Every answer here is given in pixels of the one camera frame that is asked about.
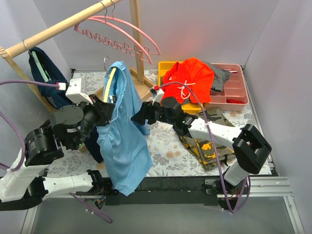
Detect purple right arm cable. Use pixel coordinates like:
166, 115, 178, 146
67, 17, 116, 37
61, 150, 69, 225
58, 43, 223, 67
159, 82, 251, 214

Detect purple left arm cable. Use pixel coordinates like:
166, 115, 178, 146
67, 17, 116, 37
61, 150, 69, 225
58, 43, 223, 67
0, 80, 113, 224

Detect light blue shorts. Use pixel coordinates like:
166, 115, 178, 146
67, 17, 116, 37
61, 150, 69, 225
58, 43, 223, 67
97, 61, 153, 196

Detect red item in tray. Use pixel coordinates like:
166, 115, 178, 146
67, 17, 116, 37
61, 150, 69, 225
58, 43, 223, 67
226, 99, 245, 104

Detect grey shorts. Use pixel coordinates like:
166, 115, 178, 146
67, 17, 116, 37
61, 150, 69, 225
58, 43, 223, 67
204, 62, 231, 93

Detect camouflage shorts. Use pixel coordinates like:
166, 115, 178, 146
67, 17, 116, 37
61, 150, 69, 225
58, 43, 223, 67
179, 107, 235, 171

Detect yellow hanger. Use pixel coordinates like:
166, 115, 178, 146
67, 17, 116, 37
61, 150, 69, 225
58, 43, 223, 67
103, 56, 117, 102

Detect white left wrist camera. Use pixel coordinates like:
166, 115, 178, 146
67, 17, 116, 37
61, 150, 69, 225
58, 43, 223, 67
57, 78, 93, 105

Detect pink hanger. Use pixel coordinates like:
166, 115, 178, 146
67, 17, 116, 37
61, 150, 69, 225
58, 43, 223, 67
86, 0, 161, 56
74, 1, 153, 64

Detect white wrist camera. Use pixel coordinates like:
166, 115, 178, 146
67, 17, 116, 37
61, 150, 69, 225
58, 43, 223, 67
150, 85, 164, 105
57, 78, 93, 105

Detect pink divided tray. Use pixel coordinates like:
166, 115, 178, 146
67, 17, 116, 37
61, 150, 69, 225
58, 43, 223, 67
204, 63, 249, 111

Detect rear pink hanger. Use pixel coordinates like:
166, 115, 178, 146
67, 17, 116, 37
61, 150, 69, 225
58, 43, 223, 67
86, 0, 161, 56

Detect floral table mat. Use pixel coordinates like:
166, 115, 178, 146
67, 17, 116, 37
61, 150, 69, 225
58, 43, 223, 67
47, 69, 272, 177

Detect yellow plastic tray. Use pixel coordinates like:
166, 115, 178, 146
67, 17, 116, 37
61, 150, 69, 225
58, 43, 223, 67
158, 61, 202, 115

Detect front pink hanger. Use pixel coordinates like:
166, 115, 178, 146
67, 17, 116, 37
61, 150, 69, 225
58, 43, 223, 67
74, 1, 153, 64

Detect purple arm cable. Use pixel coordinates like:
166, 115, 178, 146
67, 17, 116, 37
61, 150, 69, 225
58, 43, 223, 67
159, 82, 251, 214
0, 80, 113, 224

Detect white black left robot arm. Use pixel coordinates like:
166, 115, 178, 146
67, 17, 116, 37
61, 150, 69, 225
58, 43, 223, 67
0, 95, 115, 211

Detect light green hanger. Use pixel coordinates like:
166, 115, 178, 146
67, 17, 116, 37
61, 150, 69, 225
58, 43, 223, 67
29, 51, 51, 82

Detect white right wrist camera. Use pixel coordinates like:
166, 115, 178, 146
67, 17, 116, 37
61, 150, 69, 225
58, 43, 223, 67
150, 85, 164, 105

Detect orange shorts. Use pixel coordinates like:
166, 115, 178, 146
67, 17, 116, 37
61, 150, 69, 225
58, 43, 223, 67
162, 58, 215, 103

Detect navy blue shorts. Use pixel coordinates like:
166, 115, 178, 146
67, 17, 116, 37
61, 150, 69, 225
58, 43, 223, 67
29, 47, 104, 163

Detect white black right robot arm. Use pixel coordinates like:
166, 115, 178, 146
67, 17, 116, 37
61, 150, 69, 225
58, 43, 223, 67
131, 97, 272, 194

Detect wooden clothes rack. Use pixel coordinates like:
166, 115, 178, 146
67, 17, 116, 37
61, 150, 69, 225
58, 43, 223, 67
0, 0, 158, 153

